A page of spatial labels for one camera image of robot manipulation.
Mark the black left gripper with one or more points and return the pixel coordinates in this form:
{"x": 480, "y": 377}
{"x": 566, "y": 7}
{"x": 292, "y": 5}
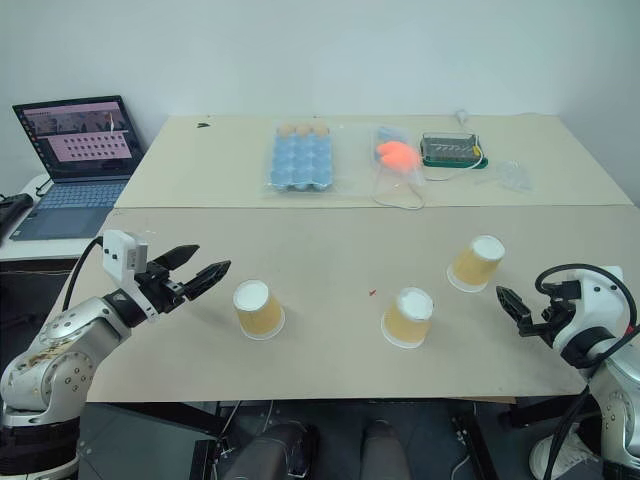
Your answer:
{"x": 161, "y": 290}

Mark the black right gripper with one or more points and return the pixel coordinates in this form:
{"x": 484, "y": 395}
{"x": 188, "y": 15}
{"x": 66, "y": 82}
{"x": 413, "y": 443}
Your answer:
{"x": 542, "y": 326}

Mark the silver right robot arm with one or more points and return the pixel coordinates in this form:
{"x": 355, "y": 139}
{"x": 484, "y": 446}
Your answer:
{"x": 617, "y": 395}

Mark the yellow paper cup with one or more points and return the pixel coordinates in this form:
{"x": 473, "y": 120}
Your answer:
{"x": 475, "y": 265}
{"x": 257, "y": 312}
{"x": 407, "y": 320}

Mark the crumpled clear plastic bag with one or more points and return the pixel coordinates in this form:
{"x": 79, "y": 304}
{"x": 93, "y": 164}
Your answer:
{"x": 510, "y": 177}

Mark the small black clip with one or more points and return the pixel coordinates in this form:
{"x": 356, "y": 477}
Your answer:
{"x": 202, "y": 124}

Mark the blue egg tray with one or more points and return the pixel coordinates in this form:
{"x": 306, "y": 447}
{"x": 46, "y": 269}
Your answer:
{"x": 300, "y": 162}

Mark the white shoe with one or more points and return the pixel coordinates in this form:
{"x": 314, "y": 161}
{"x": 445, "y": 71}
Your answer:
{"x": 565, "y": 457}

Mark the brown egg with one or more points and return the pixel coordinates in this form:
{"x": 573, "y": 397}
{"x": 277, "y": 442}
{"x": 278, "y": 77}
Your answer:
{"x": 286, "y": 130}
{"x": 302, "y": 129}
{"x": 319, "y": 129}

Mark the open laptop computer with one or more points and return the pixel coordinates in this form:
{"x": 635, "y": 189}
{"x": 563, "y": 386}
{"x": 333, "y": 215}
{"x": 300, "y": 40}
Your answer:
{"x": 80, "y": 145}

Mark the dark glossy panel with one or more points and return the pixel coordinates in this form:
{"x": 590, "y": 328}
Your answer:
{"x": 140, "y": 440}

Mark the clear plastic bag with tray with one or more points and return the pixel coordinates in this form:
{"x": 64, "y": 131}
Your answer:
{"x": 350, "y": 170}

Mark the black device on side table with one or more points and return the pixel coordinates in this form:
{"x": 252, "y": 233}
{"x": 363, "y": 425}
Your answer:
{"x": 12, "y": 210}

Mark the orange plush toy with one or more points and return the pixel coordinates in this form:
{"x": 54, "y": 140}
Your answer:
{"x": 397, "y": 155}

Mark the dark rounded shape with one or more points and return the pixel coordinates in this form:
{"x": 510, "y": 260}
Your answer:
{"x": 280, "y": 450}
{"x": 385, "y": 450}

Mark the clear bag with toy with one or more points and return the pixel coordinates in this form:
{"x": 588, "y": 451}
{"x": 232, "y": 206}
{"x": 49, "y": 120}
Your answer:
{"x": 395, "y": 135}

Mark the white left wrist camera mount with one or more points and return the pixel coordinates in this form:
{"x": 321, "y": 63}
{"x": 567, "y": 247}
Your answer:
{"x": 117, "y": 252}

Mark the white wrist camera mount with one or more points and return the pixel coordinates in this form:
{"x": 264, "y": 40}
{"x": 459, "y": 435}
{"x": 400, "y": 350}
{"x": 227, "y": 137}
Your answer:
{"x": 117, "y": 252}
{"x": 597, "y": 300}

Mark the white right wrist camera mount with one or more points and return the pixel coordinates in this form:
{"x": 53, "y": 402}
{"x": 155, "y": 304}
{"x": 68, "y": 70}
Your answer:
{"x": 597, "y": 300}

